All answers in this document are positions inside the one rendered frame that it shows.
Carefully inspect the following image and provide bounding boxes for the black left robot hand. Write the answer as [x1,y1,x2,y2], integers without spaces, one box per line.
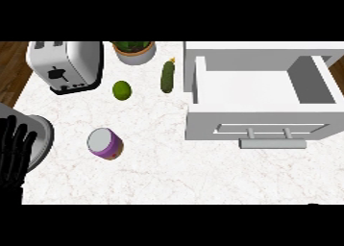
[0,114,39,206]

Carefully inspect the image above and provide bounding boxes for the purple can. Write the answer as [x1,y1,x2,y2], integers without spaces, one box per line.
[86,127,126,161]

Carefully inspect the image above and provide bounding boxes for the white open drawer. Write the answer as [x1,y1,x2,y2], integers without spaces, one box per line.
[185,55,344,142]

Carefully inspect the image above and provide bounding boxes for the white drawer front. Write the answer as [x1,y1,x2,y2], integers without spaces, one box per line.
[185,110,344,142]

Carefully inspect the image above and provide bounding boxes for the silver toaster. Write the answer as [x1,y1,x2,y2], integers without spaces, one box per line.
[24,40,105,96]

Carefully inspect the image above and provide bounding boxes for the green lime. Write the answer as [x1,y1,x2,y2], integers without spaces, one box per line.
[111,80,134,102]

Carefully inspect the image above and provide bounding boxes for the white plant pot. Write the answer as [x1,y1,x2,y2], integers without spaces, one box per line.
[111,41,158,66]

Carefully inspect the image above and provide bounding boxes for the green cucumber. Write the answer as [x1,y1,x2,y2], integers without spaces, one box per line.
[160,57,177,94]

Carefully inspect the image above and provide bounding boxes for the green potted plant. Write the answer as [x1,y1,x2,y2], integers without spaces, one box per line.
[109,40,154,53]

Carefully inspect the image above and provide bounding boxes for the white cabinet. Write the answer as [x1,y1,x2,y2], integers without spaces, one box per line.
[182,40,344,94]

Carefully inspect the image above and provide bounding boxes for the grey drawer handle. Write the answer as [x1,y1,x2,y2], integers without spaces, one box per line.
[239,127,308,150]

